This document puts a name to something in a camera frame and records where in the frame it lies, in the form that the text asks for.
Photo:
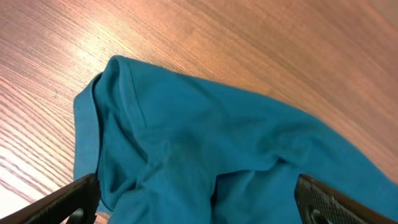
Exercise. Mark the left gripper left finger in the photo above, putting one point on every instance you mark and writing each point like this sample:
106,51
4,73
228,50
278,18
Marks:
75,203

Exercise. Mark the blue t-shirt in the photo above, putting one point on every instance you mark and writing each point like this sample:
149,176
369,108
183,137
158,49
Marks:
170,148

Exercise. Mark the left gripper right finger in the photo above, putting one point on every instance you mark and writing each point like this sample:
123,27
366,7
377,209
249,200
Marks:
318,203

